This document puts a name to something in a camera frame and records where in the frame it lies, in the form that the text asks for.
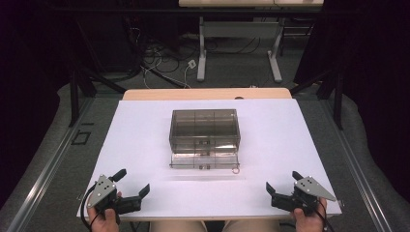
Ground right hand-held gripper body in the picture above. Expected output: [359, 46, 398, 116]
[271, 175, 337, 216]

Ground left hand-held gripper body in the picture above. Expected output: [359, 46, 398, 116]
[86, 174, 143, 216]

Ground clear smoky drawer box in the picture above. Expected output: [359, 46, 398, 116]
[168, 108, 242, 170]

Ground person's left hand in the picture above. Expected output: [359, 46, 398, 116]
[86, 191, 124, 232]

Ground person's right hand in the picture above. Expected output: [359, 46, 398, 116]
[291, 197, 329, 232]

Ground white table sheet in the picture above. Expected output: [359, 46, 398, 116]
[75, 98, 343, 222]

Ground person's right leg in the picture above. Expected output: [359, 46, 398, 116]
[221, 219, 282, 232]

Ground person's leg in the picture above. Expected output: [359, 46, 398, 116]
[149, 219, 208, 232]
[221, 219, 282, 232]

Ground person's left leg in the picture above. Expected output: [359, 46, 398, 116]
[149, 219, 208, 232]

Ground black metal stand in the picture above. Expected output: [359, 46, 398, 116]
[289, 62, 345, 131]
[68, 17, 129, 129]

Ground wooden table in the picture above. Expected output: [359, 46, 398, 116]
[122, 87, 293, 102]

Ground dark curtain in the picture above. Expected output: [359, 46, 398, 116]
[293, 0, 410, 204]
[0, 0, 81, 211]

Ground white desk with metal legs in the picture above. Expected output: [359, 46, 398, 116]
[178, 0, 325, 83]

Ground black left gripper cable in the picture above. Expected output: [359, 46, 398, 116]
[79, 182, 100, 232]

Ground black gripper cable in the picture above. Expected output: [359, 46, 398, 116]
[79, 182, 100, 232]
[308, 200, 337, 232]

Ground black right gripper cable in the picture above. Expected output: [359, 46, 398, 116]
[308, 200, 337, 232]

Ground metal floor rail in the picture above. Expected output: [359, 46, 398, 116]
[5, 96, 96, 232]
[320, 99, 395, 232]

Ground black floor cables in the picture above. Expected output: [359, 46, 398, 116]
[127, 25, 201, 91]

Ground white plug with cable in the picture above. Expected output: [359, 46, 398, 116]
[183, 59, 197, 89]

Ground black stool frame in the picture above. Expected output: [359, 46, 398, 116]
[278, 16, 317, 58]

